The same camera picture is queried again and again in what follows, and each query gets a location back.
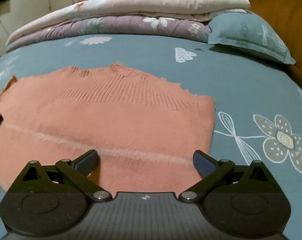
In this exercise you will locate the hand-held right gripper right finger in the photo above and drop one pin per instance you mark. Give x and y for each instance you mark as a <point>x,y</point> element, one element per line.
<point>203,162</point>

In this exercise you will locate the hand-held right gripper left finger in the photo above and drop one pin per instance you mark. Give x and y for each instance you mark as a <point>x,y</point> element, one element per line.
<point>87,161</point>

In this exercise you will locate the pink striped knit sweater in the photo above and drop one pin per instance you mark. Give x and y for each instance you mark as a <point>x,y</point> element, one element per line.
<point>116,120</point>

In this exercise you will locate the blue floral pillow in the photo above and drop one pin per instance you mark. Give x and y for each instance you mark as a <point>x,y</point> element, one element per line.
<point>245,37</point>

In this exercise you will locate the pink floral quilt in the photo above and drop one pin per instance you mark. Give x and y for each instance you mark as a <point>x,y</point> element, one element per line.
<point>153,5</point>

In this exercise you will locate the wooden bed headboard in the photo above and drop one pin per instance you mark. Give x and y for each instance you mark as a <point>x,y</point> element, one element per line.
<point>285,12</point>

